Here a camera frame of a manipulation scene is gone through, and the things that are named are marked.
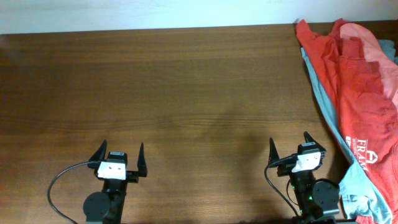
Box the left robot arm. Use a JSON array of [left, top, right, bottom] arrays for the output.
[[83, 140, 148, 224]]

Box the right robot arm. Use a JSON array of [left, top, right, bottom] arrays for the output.
[[264, 132, 340, 224]]

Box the left black cable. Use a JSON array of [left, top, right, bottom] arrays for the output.
[[47, 161, 94, 224]]

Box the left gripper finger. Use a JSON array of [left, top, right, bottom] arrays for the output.
[[137, 142, 147, 172], [89, 140, 107, 161]]

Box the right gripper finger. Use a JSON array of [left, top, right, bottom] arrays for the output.
[[303, 131, 326, 152], [268, 138, 280, 163]]

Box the salmon pink t-shirt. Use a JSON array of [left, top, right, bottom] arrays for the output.
[[340, 23, 397, 108]]

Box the right black cable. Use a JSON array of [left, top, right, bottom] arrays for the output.
[[264, 155, 301, 218]]

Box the light blue t-shirt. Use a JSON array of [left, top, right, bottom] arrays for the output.
[[300, 39, 398, 224]]

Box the orange printed t-shirt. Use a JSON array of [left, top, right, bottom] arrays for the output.
[[295, 18, 398, 224]]

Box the black cable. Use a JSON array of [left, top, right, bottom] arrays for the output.
[[47, 161, 94, 224], [264, 155, 301, 218]]

